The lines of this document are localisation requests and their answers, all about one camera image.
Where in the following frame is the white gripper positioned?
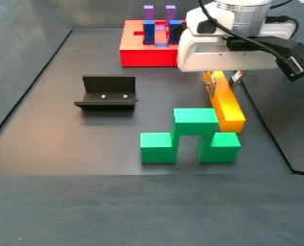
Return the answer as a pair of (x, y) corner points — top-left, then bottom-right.
(173, 7), (294, 96)

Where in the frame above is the yellow long block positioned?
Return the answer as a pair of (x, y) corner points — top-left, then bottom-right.
(209, 71), (246, 134)

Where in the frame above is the red slotted board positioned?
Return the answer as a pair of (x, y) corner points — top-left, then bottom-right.
(118, 20), (178, 67)

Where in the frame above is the green arch block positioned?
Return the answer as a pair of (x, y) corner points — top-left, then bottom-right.
(139, 108), (241, 163)

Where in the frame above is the blue U-shaped block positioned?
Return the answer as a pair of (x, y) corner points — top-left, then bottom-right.
(143, 20), (182, 47)

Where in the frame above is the purple U-shaped block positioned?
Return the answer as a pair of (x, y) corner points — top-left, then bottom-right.
(143, 5), (177, 27)

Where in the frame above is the black angle bracket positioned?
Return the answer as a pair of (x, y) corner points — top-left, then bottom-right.
(74, 75), (137, 110)

